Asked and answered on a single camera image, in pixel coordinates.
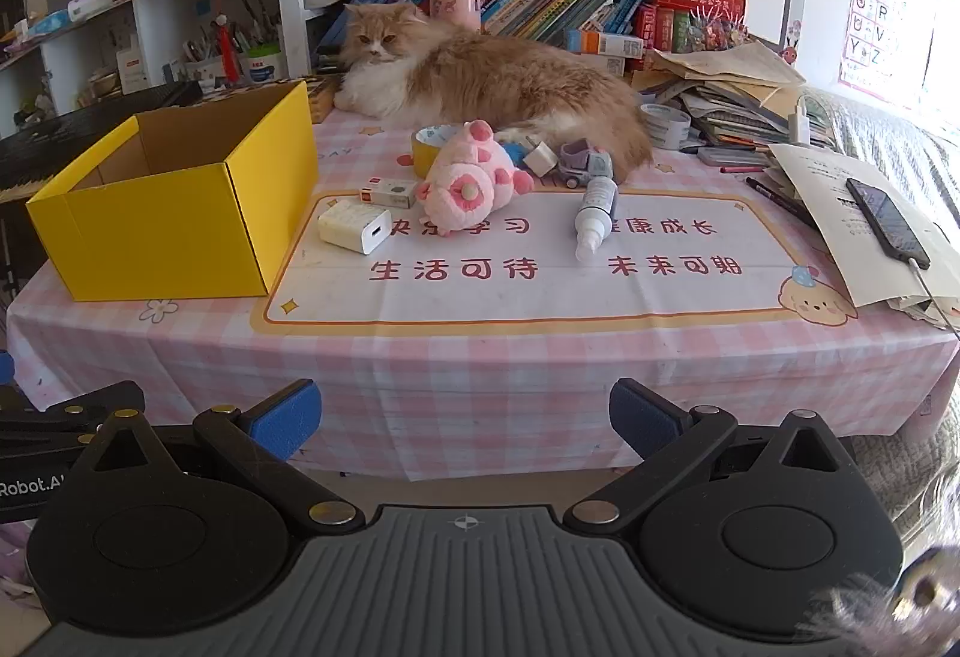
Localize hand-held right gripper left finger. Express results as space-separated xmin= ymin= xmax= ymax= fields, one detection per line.
xmin=75 ymin=378 xmax=365 ymax=538

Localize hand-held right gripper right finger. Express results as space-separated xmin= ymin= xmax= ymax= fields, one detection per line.
xmin=564 ymin=378 xmax=863 ymax=538

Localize yellow cardboard box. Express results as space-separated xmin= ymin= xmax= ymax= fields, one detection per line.
xmin=26 ymin=79 xmax=320 ymax=302

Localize white power bank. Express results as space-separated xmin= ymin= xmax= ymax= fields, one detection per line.
xmin=317 ymin=199 xmax=392 ymax=257

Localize small white staple box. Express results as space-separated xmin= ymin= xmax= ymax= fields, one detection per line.
xmin=361 ymin=177 xmax=419 ymax=209

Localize purple blue toy truck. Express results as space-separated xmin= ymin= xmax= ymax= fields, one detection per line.
xmin=559 ymin=138 xmax=612 ymax=189

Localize white eraser cube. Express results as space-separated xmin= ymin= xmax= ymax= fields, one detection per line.
xmin=523 ymin=136 xmax=560 ymax=176

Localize pink plush pig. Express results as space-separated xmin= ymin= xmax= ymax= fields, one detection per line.
xmin=415 ymin=119 xmax=535 ymax=238

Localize yellow tape roll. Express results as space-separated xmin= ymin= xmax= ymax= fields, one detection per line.
xmin=412 ymin=124 xmax=460 ymax=174

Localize desktop with pink checked cloth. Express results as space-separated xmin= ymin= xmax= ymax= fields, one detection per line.
xmin=6 ymin=76 xmax=960 ymax=482

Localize black electronic keyboard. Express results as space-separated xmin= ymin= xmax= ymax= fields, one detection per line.
xmin=0 ymin=79 xmax=203 ymax=200

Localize black pen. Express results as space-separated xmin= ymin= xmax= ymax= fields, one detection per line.
xmin=745 ymin=177 xmax=820 ymax=229

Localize grey pencil case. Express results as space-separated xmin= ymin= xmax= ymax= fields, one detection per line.
xmin=697 ymin=145 xmax=770 ymax=167

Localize white paper sheets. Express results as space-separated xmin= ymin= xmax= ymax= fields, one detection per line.
xmin=766 ymin=142 xmax=960 ymax=332

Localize white tape roll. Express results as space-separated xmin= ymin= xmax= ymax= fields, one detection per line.
xmin=641 ymin=104 xmax=692 ymax=150

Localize black smartphone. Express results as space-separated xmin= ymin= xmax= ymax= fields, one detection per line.
xmin=846 ymin=177 xmax=932 ymax=271

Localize white carton with red label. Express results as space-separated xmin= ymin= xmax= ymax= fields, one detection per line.
xmin=116 ymin=46 xmax=151 ymax=95

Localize wooden chessboard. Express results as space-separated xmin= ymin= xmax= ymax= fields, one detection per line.
xmin=306 ymin=73 xmax=347 ymax=124

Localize fluffy grey charm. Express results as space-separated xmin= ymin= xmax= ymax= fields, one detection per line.
xmin=806 ymin=544 xmax=960 ymax=657

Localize pile of papers and notebooks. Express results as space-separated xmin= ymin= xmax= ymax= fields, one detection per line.
xmin=641 ymin=42 xmax=837 ymax=149

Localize green lid jar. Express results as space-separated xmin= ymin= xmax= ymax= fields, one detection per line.
xmin=244 ymin=46 xmax=287 ymax=86

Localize white pen holder with pens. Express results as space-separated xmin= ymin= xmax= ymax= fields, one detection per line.
xmin=184 ymin=1 xmax=248 ymax=80

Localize red tassel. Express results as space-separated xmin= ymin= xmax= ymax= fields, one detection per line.
xmin=216 ymin=16 xmax=242 ymax=84

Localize orange white cat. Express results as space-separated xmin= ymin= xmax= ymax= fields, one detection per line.
xmin=334 ymin=1 xmax=655 ymax=184

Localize grey knitted blanket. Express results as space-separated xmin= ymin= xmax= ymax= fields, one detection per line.
xmin=814 ymin=87 xmax=960 ymax=553

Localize orange white carton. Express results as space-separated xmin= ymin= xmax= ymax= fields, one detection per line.
xmin=566 ymin=29 xmax=646 ymax=59

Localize colourful trinket bag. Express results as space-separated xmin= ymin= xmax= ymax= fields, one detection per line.
xmin=686 ymin=6 xmax=749 ymax=54

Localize row of blue green books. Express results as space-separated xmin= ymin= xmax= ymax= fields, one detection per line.
xmin=319 ymin=0 xmax=650 ymax=54

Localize pink cup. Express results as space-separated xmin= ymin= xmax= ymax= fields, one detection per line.
xmin=429 ymin=0 xmax=482 ymax=33

